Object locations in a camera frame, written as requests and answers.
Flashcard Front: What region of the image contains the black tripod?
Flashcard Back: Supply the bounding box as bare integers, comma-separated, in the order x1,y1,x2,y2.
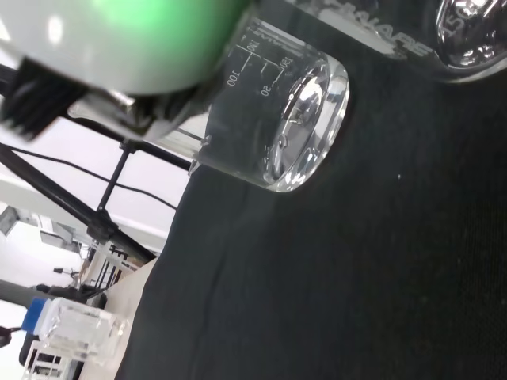
0,65,193,262

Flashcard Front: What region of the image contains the white rack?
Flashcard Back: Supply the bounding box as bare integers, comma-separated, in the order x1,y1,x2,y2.
19,340,86,380

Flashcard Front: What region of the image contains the clear bottle with blue cap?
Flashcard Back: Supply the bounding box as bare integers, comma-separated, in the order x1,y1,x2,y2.
21,297,130,362

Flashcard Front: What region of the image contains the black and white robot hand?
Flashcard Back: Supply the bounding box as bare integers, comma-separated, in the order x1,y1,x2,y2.
0,0,258,143

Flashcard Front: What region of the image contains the black bench cloth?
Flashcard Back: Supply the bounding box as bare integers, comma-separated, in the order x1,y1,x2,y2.
114,0,507,380

